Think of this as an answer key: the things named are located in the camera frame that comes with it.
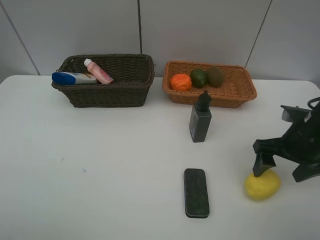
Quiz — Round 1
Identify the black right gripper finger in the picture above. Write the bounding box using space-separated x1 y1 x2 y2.
292 164 320 183
252 152 276 177

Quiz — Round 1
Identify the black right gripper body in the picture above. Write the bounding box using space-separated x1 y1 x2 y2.
253 109 320 165

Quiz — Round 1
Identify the yellow lemon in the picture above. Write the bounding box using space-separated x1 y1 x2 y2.
244 169 282 201

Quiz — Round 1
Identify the dark grey pump bottle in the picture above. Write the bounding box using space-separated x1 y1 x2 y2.
189 90 212 143

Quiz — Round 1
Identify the grey felt board eraser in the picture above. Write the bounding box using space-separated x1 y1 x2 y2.
183 168 210 219

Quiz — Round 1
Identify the brown kiwi fruit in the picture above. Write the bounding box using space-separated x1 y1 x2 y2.
206 65 224 88

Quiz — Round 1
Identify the green avocado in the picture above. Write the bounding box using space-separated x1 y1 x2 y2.
190 68 208 88

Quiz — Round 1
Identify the orange fruit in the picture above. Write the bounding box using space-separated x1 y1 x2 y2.
169 73 192 92

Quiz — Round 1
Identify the pink bottle white cap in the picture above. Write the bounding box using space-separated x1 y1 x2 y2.
84 58 114 85

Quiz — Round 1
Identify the white bottle blue cap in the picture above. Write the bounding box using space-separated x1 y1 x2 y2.
51 72 100 85

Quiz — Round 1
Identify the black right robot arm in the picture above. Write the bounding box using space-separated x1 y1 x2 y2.
252 97 320 183

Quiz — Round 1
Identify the orange wicker basket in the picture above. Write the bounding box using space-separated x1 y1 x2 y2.
162 60 257 108

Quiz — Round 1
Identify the dark brown wicker basket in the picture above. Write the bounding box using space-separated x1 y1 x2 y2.
51 54 155 108

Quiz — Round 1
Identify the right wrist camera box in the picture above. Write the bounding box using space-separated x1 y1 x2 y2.
280 105 311 123

